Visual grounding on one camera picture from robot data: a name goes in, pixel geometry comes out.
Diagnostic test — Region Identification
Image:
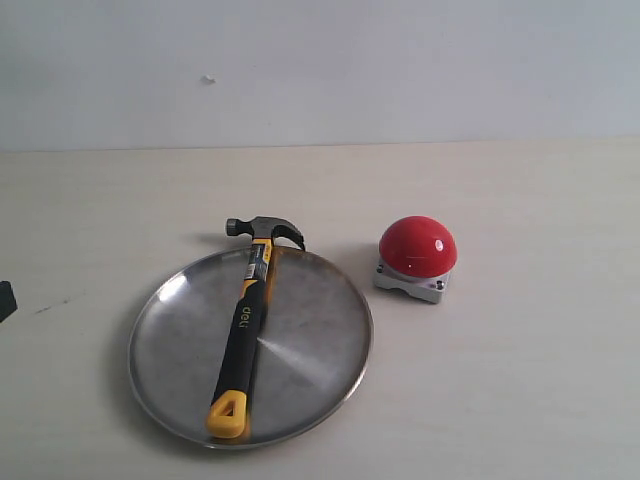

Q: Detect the black and yellow claw hammer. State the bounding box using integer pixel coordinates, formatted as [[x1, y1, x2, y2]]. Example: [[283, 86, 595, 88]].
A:
[[205, 216, 305, 439]]

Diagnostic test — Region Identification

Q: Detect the round stainless steel plate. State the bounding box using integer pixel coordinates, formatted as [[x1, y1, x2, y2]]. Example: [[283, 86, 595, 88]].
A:
[[128, 247, 373, 450]]

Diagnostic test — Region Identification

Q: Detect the red dome push button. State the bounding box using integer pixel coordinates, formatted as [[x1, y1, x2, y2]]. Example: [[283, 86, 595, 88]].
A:
[[373, 216, 458, 304]]

